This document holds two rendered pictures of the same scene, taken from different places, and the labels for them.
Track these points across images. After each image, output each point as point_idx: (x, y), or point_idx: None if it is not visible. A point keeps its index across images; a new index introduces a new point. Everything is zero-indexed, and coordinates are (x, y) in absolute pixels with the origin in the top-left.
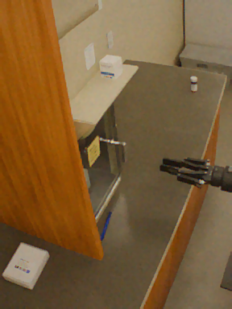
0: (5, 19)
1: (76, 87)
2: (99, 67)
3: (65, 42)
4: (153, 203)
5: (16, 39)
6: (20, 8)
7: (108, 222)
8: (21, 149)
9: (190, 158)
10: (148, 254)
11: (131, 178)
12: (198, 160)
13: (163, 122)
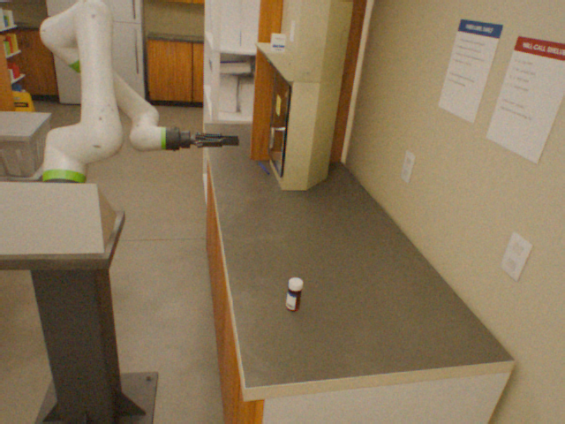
0: None
1: (285, 42)
2: (293, 51)
3: (289, 0)
4: (241, 183)
5: None
6: None
7: (264, 169)
8: None
9: (215, 141)
10: (221, 162)
11: (275, 193)
12: (207, 140)
13: (292, 241)
